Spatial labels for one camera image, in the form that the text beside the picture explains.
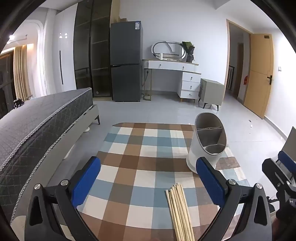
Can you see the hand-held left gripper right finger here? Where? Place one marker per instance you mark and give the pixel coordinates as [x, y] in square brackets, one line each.
[210, 183]

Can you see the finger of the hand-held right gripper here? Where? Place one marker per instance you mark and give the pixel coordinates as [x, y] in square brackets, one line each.
[286, 160]
[270, 166]

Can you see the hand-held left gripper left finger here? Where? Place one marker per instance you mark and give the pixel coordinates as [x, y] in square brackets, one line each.
[85, 180]

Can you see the white utensil holder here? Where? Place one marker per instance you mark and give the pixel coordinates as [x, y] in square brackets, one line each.
[198, 157]

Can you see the bundle of wooden chopsticks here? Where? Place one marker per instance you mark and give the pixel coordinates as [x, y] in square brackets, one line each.
[179, 213]

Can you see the grey chair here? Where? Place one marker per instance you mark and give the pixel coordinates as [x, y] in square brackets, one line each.
[290, 143]

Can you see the checkered tablecloth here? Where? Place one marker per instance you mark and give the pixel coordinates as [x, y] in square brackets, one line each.
[138, 162]

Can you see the dark quilted mattress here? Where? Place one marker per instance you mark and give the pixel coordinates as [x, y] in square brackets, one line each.
[34, 129]

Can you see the wooden door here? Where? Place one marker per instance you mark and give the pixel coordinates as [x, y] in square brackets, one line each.
[257, 76]

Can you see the grey nightstand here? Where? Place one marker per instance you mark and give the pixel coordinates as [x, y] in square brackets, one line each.
[211, 91]

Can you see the dark railing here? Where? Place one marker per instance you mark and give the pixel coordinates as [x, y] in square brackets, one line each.
[231, 77]

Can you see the small black object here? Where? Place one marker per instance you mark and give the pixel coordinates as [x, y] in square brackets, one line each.
[18, 103]

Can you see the gold metal stand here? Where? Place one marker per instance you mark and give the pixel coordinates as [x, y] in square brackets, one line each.
[144, 85]

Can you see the dark grey refrigerator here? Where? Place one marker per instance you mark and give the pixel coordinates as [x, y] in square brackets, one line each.
[126, 69]

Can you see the beige curtain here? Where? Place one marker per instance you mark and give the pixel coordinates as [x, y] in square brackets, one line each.
[22, 74]

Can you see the white wardrobe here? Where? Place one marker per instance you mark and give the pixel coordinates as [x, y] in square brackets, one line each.
[67, 58]

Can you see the white vanity desk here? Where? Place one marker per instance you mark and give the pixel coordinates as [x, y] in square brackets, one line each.
[171, 64]

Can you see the potted green plant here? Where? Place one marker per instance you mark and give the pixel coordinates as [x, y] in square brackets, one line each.
[188, 49]

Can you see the dark glass cabinet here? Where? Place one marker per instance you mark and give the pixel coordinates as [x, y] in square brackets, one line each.
[99, 46]

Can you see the oval vanity mirror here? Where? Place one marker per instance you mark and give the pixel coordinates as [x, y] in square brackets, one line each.
[166, 49]

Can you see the cardboard box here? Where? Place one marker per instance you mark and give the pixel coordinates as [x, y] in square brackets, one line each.
[122, 20]

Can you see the wooden door frame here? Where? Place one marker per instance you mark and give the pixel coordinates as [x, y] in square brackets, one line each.
[227, 46]

